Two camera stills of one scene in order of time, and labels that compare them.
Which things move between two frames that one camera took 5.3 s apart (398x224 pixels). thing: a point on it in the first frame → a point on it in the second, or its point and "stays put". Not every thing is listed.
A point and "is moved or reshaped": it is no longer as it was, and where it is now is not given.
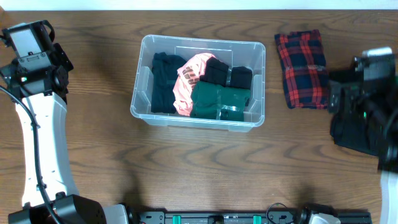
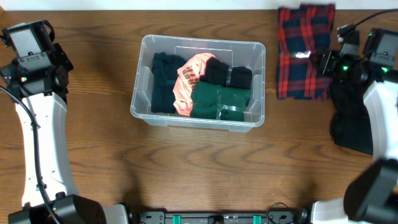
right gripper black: [356, 93] → [328, 65]
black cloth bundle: [241, 77] stays put
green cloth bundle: [209, 100] stays put
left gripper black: [58, 58] stays put
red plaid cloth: [304, 68] is moved or reshaped
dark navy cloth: [164, 75] stays put
